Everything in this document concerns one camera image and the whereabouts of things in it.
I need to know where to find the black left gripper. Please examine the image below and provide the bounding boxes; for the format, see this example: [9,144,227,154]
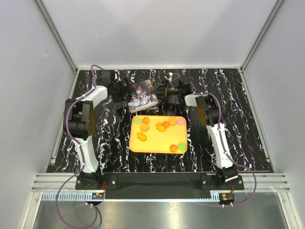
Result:
[112,77,136,103]

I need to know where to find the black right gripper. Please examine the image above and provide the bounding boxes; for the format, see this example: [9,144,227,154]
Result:
[151,79,182,101]

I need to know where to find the gold tin lid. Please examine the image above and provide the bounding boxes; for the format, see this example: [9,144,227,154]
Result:
[128,79,158,113]

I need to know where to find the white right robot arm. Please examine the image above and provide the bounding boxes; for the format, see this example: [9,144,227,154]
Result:
[152,77,238,189]

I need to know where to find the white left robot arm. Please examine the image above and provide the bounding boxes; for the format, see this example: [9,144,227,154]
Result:
[63,71,134,189]

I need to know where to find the orange round waffle cookie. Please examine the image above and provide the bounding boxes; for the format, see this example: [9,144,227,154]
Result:
[168,117,177,126]

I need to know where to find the orange swirl cookie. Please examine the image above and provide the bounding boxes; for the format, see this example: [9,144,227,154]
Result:
[142,117,150,124]
[169,145,178,153]

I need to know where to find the pink sandwich cookie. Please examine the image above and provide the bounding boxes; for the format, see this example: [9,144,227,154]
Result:
[177,118,185,126]

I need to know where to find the orange cat cookie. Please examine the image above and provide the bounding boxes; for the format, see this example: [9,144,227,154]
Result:
[156,123,166,132]

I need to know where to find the green sandwich cookie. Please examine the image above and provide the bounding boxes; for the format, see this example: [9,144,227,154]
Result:
[133,117,142,125]
[177,143,187,151]

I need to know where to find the yellow plastic tray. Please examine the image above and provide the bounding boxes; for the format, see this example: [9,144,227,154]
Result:
[129,115,187,154]

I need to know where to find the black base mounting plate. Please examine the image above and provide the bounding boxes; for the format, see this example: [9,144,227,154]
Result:
[75,172,244,200]

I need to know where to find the left control board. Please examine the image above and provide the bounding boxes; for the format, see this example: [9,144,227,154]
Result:
[91,192,105,200]

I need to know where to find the control board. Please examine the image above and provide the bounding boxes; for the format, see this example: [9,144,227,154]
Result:
[91,192,105,200]
[219,193,235,202]

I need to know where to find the right control board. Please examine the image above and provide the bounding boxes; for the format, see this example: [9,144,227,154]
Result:
[219,193,235,202]

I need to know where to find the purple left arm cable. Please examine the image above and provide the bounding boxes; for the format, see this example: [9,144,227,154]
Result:
[55,64,102,227]

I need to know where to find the aluminium frame rail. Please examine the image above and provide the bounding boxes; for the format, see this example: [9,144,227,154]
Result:
[31,173,290,192]

